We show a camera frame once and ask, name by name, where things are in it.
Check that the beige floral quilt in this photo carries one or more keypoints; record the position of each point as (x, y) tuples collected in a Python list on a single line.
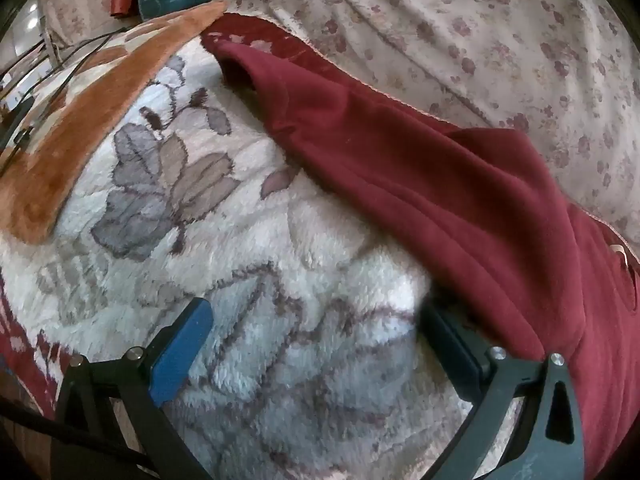
[(450, 35)]

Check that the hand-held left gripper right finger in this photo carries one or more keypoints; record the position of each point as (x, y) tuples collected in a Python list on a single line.
[(452, 347)]

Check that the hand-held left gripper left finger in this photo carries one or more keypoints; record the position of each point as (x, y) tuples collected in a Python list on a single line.
[(182, 350)]

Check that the maroon sweatshirt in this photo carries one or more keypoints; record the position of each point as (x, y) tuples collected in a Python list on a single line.
[(425, 185)]

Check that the plush floral blanket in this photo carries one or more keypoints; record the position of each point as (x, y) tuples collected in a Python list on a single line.
[(300, 260)]

